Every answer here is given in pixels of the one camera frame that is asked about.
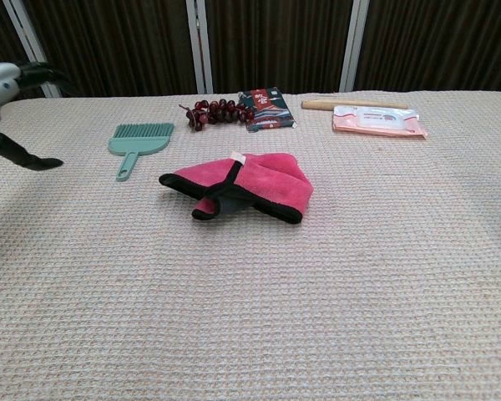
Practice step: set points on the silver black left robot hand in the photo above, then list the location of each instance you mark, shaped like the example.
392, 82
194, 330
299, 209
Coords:
0, 83

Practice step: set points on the pink cloth with black edge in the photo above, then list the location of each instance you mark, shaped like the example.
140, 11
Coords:
267, 175

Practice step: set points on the teal hand brush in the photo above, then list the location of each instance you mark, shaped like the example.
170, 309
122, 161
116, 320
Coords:
138, 144

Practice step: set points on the dark printed packet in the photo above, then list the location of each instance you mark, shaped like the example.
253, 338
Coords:
271, 110

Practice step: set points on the beige woven tablecloth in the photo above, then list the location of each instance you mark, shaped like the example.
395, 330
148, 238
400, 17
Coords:
250, 313

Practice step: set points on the pink wet wipes pack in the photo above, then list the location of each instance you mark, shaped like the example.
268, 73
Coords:
376, 121

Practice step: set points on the white partition post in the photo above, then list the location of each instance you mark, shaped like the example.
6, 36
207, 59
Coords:
29, 42
200, 42
354, 42

